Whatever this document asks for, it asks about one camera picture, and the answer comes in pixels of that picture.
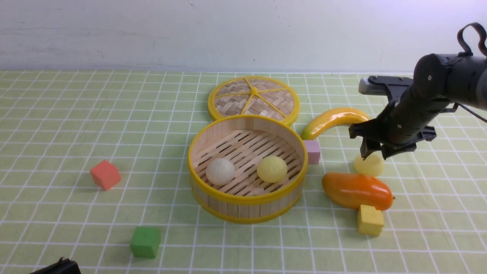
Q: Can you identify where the pink wooden cube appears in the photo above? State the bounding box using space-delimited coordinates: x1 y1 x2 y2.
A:
303 139 321 165

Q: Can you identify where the yellow bun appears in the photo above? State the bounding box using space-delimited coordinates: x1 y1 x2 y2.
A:
353 153 384 177
257 155 288 183

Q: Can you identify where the green checked tablecloth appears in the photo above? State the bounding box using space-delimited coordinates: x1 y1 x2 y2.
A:
0 70 487 274

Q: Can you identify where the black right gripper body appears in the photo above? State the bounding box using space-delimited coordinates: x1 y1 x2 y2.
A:
349 88 451 147

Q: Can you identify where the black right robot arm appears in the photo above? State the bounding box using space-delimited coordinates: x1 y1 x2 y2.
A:
349 54 487 159

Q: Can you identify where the yellow wooden cube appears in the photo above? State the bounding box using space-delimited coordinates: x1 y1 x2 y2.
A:
357 205 385 236

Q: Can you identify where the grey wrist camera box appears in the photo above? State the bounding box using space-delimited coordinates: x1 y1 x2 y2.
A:
358 76 413 101

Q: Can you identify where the woven bamboo steamer lid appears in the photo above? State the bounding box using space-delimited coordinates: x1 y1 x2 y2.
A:
207 76 300 126

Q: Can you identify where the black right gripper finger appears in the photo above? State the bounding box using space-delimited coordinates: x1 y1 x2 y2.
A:
360 137 381 159
381 142 416 160

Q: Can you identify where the white toy bun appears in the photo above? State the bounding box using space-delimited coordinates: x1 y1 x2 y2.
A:
206 158 235 186

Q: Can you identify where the red wooden cube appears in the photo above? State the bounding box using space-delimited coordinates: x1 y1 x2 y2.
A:
90 160 121 191

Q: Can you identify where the bamboo steamer tray yellow rim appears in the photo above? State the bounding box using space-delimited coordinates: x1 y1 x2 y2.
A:
187 115 309 224

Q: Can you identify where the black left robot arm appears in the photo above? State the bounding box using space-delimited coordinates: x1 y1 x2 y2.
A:
31 257 81 274

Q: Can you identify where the yellow toy banana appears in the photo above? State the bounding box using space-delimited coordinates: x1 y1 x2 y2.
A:
301 107 370 140

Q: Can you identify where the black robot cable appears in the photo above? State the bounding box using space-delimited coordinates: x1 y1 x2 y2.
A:
443 22 487 123

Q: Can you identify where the orange toy mango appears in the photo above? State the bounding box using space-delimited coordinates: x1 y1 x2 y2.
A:
321 172 395 210

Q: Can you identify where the green wooden cube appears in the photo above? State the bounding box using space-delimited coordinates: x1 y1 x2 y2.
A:
129 226 161 259

